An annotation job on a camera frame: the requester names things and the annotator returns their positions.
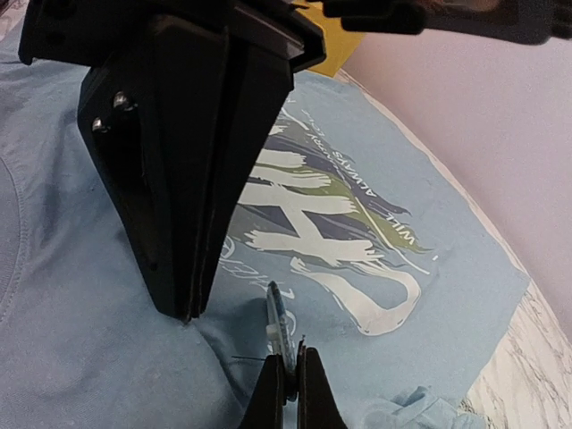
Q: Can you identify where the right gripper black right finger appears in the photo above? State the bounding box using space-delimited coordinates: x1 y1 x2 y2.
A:
297 343 348 429

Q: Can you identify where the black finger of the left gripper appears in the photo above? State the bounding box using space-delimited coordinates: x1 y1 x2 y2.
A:
191 37 293 318
78 15 229 320

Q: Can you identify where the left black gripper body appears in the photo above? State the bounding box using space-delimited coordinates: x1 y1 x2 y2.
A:
19 1 326 72

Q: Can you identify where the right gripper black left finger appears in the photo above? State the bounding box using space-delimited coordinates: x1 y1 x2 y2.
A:
239 355 286 429

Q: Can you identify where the portrait brooch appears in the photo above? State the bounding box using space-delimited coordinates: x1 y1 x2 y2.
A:
265 281 298 402

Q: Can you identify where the light blue printed t-shirt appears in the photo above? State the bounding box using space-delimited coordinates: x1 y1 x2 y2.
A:
1 29 529 428

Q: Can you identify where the yellow plastic basket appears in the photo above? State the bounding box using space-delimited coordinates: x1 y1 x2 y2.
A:
294 1 366 77

